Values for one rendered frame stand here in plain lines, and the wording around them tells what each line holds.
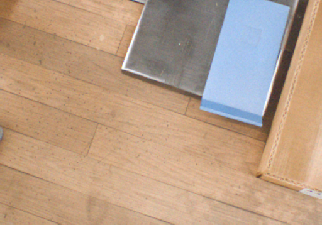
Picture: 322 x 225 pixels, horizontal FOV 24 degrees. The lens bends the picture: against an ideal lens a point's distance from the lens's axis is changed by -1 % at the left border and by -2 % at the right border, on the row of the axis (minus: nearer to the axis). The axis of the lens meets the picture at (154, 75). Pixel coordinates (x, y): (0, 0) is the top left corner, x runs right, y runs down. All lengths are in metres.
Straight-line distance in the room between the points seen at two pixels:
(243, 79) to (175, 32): 0.09
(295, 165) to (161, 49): 0.20
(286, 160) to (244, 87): 0.10
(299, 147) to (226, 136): 0.08
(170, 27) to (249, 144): 0.16
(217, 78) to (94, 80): 0.14
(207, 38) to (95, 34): 0.13
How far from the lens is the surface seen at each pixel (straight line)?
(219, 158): 0.89
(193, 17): 0.90
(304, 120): 0.90
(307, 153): 0.90
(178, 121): 0.89
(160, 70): 0.88
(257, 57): 0.89
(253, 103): 0.88
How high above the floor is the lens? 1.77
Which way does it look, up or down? 75 degrees down
